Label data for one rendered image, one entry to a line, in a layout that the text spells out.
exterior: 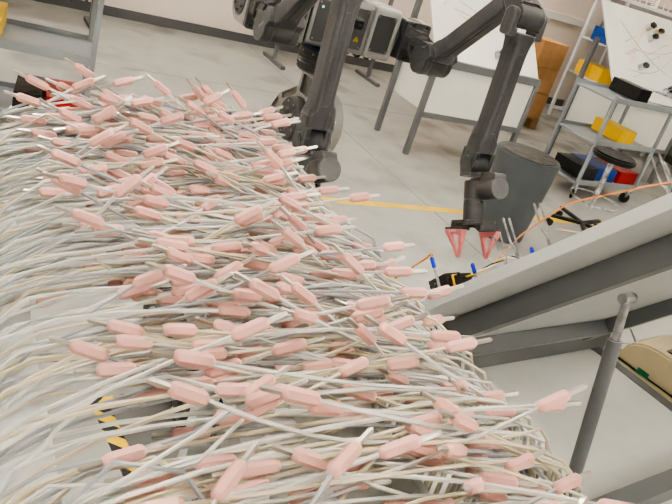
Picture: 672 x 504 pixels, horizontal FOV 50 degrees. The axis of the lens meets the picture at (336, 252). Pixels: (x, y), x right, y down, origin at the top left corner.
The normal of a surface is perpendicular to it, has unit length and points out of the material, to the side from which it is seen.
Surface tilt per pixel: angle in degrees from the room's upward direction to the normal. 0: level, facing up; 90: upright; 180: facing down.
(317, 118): 86
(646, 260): 90
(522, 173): 93
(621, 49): 50
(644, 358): 90
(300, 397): 61
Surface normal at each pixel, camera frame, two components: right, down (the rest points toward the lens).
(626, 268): -0.80, 0.03
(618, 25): 0.52, -0.17
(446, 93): 0.41, 0.51
